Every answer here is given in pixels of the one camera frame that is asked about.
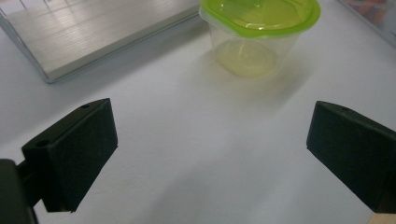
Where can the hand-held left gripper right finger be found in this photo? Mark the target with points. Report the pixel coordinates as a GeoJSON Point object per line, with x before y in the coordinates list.
{"type": "Point", "coordinates": [355, 149]}

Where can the wooden table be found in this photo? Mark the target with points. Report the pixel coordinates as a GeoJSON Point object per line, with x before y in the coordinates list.
{"type": "Point", "coordinates": [384, 219]}

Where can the rectangular clear container blue lid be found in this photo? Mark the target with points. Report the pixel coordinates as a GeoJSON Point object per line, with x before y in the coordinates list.
{"type": "Point", "coordinates": [376, 15]}

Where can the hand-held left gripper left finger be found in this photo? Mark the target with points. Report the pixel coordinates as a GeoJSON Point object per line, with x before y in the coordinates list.
{"type": "Point", "coordinates": [77, 155]}

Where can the round container with green lid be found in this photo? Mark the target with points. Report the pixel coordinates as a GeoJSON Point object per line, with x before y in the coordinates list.
{"type": "Point", "coordinates": [261, 18]}

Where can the grey table mat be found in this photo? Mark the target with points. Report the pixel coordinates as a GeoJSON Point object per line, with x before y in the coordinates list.
{"type": "Point", "coordinates": [202, 155]}

